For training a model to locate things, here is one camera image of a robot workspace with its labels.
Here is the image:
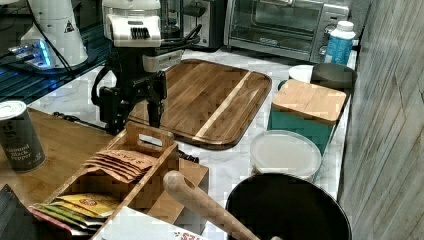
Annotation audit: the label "silver toaster oven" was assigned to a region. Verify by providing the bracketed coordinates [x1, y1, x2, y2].
[224, 0, 350, 63]

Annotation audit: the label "ground black pepper can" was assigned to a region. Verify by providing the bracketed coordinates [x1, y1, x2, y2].
[0, 100, 45, 172]

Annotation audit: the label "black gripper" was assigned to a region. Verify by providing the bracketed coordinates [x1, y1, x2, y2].
[98, 47, 167, 135]

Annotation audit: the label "wooden tea organizer box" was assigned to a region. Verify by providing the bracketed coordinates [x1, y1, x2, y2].
[46, 122, 209, 234]

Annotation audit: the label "teal canister with wooden lid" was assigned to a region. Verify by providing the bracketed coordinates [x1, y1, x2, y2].
[267, 79, 347, 154]

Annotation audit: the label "black frying pan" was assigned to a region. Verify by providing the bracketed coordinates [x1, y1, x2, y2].
[226, 173, 353, 240]

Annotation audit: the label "black cable on robot base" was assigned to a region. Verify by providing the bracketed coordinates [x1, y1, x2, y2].
[25, 0, 75, 73]

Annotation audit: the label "wooden pan handle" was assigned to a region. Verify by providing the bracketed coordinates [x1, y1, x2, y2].
[163, 170, 260, 240]

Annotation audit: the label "yellow green tea packets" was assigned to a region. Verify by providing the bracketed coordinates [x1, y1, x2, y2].
[29, 193, 120, 236]

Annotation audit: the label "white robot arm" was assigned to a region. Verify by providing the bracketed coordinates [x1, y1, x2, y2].
[91, 0, 190, 134]

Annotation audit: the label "black silver toaster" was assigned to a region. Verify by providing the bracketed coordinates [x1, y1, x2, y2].
[182, 0, 228, 52]

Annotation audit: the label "black object bottom left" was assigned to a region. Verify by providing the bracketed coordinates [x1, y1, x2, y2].
[0, 184, 72, 240]

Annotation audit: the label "dark grey bowl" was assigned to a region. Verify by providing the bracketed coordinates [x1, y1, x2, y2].
[310, 63, 357, 91]

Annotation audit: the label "bamboo board on left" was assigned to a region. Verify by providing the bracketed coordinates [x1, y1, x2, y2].
[0, 109, 113, 206]

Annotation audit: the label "blue white plastic bottle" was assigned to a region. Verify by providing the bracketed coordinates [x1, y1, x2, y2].
[324, 21, 355, 65]

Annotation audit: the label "white cup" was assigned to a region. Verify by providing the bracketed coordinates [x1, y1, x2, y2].
[289, 65, 313, 83]

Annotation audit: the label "large wooden cutting board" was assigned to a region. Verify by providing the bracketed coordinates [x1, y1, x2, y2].
[127, 58, 273, 151]

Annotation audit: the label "white paper packet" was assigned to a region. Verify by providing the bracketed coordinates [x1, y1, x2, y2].
[93, 207, 206, 240]

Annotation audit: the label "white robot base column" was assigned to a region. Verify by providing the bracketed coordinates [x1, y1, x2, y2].
[8, 0, 88, 71]

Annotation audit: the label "dark glass jar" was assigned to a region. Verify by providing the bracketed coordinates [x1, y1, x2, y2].
[160, 0, 182, 39]

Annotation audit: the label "brown tea packets stack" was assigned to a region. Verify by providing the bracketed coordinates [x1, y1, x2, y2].
[82, 150, 157, 183]

